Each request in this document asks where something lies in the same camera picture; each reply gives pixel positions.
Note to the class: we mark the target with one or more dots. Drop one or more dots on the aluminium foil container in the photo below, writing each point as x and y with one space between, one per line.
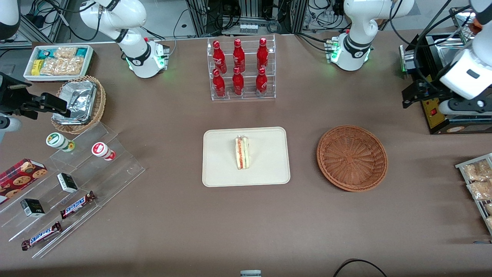
78 100

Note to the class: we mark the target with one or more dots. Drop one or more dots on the green lid sunflower cup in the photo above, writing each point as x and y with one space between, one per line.
55 140

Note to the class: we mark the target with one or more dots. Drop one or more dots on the red sausage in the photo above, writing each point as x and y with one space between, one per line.
477 22

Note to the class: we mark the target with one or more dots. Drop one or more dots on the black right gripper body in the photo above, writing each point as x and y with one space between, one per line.
10 97

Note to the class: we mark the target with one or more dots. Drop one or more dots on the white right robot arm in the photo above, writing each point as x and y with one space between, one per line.
134 54

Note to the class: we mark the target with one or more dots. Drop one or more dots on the grey device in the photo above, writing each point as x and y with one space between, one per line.
250 274

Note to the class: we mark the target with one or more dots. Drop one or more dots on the clear cracker bag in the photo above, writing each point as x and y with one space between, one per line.
61 66
65 53

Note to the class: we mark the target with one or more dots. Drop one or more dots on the small dark object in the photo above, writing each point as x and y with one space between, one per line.
482 242

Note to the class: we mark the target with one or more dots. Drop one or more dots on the clear pastry bag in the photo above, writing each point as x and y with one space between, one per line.
489 208
478 171
489 223
480 190

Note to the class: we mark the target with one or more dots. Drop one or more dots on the black food warmer machine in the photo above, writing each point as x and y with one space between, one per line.
436 121

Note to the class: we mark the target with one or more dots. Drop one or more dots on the brown wicker basket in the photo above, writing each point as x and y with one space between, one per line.
351 157

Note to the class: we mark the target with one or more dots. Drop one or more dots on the Snickers chocolate bar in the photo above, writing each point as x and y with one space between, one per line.
41 236
77 205

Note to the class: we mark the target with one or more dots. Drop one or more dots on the small black carton box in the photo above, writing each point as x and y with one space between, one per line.
67 184
34 208

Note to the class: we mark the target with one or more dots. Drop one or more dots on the red plaid cookie box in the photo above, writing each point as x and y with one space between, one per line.
19 177

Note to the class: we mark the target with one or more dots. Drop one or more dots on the clear acrylic stepped shelf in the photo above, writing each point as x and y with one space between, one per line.
123 169

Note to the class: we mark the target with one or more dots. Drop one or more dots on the white snack bin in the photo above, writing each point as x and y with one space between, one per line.
90 57

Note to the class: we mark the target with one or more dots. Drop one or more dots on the teal snack packet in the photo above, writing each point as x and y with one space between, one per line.
82 52
44 54

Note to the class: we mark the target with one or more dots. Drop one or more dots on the metal snack tray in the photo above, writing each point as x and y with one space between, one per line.
461 166

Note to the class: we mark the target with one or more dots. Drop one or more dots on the triangle sandwich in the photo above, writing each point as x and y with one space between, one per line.
242 154

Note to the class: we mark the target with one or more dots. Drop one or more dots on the red lid yogurt cup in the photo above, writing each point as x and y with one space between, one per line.
100 149

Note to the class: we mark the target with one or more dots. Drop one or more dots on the cream plastic serving tray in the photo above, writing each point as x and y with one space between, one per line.
219 161

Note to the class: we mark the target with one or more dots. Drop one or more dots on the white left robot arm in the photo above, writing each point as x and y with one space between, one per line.
357 50

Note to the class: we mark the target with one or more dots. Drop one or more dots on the yellow snack packet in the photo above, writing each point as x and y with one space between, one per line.
36 67

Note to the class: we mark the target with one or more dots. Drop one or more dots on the white power strip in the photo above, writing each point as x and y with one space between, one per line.
248 27

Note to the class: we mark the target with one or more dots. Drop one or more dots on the red cola bottle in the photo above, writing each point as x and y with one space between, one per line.
262 52
238 54
261 82
218 55
238 82
219 84

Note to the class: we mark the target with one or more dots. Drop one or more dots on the aluminium profile frame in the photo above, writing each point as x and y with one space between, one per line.
38 27
200 19

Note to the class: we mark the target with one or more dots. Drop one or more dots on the steel food pan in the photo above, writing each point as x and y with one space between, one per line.
447 44

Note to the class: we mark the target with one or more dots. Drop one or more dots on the light wicker basket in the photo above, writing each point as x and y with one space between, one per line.
100 104

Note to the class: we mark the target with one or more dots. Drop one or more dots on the clear acrylic bottle rack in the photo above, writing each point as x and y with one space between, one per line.
249 92

